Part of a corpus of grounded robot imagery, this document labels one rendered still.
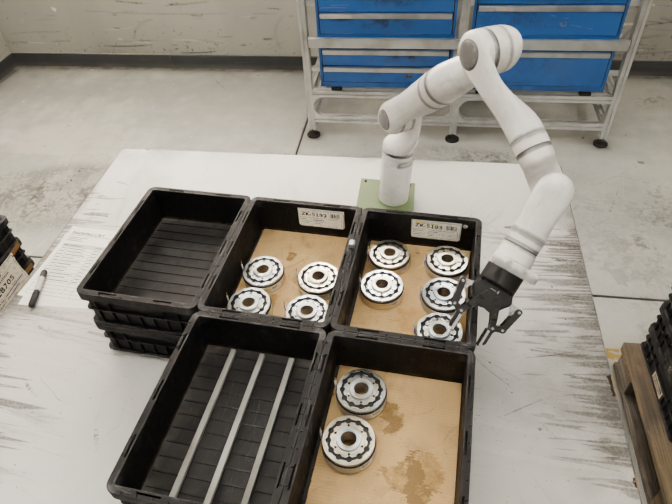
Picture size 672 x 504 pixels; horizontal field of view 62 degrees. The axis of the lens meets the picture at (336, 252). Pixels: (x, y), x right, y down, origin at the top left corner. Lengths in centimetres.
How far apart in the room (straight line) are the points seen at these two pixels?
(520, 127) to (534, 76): 213
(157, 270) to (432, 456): 83
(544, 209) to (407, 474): 55
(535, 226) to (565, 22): 215
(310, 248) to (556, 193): 67
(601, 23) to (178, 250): 238
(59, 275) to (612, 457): 151
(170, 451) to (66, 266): 83
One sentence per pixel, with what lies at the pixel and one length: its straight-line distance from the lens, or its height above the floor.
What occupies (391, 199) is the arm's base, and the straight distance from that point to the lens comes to 167.
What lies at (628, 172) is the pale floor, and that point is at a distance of 337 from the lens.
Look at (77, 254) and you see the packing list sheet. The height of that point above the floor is 70.
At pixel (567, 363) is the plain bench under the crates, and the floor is 70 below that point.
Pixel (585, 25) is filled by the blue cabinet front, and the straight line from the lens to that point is 319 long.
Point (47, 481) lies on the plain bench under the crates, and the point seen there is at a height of 70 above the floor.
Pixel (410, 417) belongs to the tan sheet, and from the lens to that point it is 116.
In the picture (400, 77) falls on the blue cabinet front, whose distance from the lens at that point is 322.
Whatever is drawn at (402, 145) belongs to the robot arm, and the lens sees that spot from 158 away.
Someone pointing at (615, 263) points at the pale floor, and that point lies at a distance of 279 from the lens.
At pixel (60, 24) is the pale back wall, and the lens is 482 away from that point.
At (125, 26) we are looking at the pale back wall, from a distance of 457.
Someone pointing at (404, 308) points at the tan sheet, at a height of 83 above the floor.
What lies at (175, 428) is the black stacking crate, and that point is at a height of 83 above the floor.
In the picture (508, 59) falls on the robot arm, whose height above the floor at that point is 134.
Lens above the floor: 185
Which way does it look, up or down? 44 degrees down
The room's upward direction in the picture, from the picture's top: 4 degrees counter-clockwise
